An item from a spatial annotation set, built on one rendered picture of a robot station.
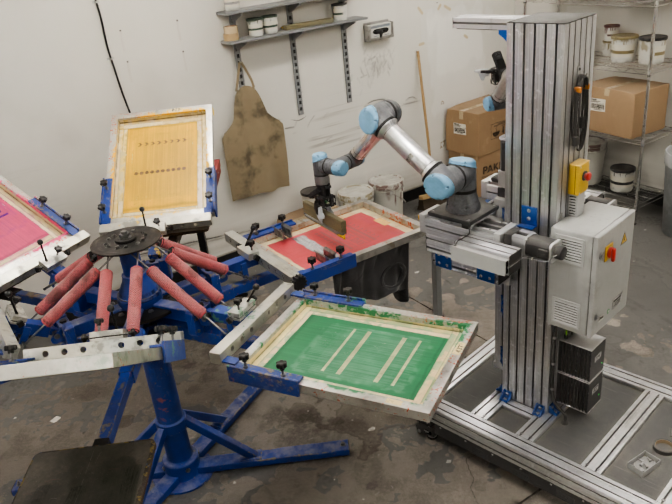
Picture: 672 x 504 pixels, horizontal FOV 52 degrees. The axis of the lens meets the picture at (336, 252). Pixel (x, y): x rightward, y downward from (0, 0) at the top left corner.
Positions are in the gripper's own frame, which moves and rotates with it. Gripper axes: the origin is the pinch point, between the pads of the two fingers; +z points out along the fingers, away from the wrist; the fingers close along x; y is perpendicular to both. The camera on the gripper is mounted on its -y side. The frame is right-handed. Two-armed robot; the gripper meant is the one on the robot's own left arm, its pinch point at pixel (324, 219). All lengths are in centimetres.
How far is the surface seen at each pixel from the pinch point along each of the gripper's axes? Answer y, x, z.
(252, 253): 6.0, -45.0, 1.5
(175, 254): 9, -82, -12
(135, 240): 4, -96, -22
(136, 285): 25, -105, -12
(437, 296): 13, 61, 64
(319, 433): 20, -30, 109
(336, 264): 30.1, -14.1, 9.9
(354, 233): 0.3, 17.1, 13.5
